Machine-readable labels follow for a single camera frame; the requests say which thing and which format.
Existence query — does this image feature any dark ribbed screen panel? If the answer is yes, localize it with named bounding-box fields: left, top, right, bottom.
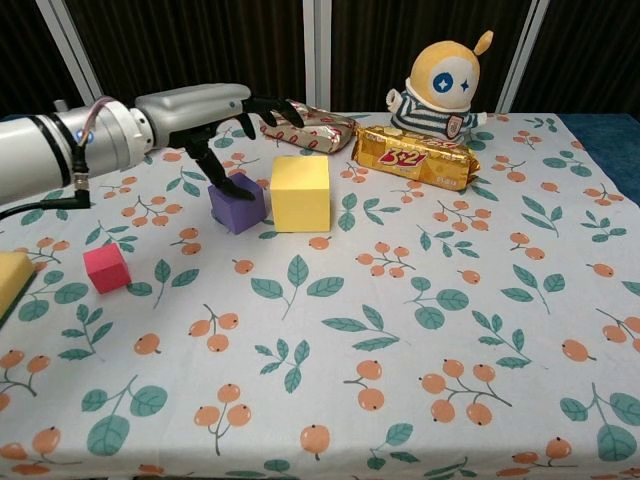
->
left=0, top=0, right=111, bottom=121
left=34, top=0, right=320, bottom=114
left=494, top=0, right=640, bottom=116
left=318, top=0, right=551, bottom=114

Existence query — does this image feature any small red foam cube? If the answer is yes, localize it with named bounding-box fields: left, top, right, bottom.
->
left=82, top=243, right=133, bottom=296

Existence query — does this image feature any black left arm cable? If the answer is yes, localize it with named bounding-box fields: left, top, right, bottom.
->
left=0, top=158, right=94, bottom=221

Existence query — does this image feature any medium purple foam cube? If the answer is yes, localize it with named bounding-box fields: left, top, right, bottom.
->
left=207, top=172, right=266, bottom=235

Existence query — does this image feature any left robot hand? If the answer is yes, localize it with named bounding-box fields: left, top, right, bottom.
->
left=134, top=83, right=305, bottom=202

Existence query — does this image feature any gold biscuit pack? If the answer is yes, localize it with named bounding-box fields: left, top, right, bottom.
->
left=352, top=124, right=481, bottom=192

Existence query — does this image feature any floral print tablecloth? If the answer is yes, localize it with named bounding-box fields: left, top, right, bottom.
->
left=0, top=112, right=640, bottom=480

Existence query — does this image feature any large yellow foam cube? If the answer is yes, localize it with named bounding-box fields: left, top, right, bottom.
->
left=269, top=154, right=332, bottom=234

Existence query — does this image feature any yellow flat tool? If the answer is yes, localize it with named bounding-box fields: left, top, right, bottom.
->
left=0, top=251, right=37, bottom=326

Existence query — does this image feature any crumpled silver red snack packet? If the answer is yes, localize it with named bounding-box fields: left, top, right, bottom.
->
left=259, top=98, right=359, bottom=156

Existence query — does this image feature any yellow plush toy striped shirt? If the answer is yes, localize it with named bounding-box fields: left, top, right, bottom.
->
left=385, top=29, right=489, bottom=141

